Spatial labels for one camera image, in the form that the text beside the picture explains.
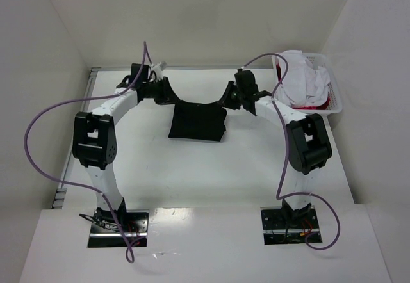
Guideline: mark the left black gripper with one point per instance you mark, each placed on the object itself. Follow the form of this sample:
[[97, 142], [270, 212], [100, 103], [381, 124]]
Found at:
[[163, 91]]

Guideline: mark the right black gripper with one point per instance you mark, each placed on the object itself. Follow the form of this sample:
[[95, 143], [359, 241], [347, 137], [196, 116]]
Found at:
[[232, 97]]

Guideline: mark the black t shirt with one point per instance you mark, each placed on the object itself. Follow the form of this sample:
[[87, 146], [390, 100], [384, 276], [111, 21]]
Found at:
[[196, 121]]

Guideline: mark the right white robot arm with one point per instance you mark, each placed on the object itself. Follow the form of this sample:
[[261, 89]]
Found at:
[[307, 145]]

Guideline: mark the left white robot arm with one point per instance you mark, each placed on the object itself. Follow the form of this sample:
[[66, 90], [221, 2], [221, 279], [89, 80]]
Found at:
[[95, 142]]

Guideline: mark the white t shirt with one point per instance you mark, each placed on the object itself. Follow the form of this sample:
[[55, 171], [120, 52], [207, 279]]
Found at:
[[293, 59]]

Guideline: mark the white plastic basket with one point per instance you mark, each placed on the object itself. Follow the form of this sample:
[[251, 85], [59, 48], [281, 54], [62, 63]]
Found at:
[[335, 105]]

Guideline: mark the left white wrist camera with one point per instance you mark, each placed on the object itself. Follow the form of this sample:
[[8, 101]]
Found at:
[[156, 71]]

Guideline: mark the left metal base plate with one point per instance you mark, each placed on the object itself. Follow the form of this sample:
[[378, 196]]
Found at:
[[104, 232]]

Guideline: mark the metal base plate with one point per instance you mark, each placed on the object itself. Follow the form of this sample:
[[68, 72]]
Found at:
[[277, 232], [104, 232]]

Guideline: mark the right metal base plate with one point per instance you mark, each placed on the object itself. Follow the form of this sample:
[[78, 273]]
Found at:
[[277, 232]]

